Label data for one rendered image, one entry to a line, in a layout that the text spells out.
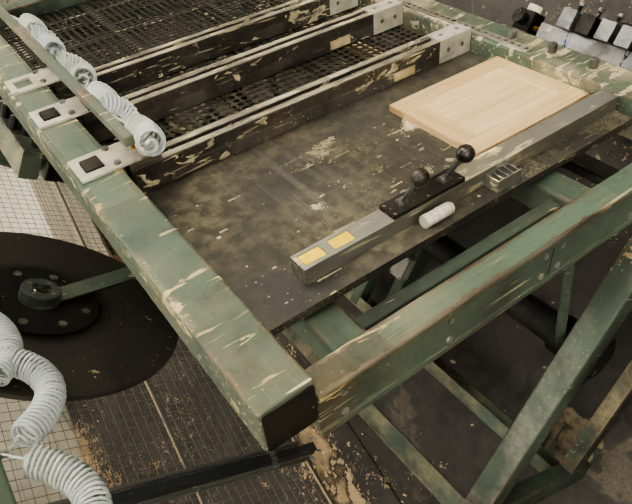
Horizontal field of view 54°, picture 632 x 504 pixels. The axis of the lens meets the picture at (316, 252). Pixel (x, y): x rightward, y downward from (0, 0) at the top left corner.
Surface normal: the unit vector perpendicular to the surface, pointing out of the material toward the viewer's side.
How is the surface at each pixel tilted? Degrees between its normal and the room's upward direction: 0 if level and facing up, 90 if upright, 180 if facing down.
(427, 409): 0
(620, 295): 0
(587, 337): 0
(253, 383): 57
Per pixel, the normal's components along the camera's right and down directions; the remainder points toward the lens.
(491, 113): -0.08, -0.74
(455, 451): -0.73, -0.03
